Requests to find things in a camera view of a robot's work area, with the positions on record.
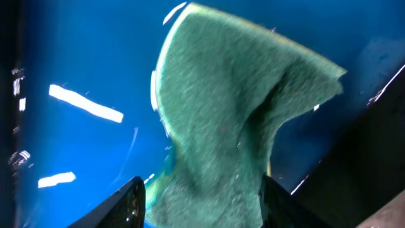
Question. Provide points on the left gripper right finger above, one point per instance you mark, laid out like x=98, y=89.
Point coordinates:
x=280, y=210

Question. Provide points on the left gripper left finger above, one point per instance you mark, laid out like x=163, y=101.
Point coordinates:
x=125, y=208

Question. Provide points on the green yellow sponge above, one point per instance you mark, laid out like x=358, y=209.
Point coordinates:
x=224, y=86

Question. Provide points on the blue water tray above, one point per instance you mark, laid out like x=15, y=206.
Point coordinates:
x=88, y=125

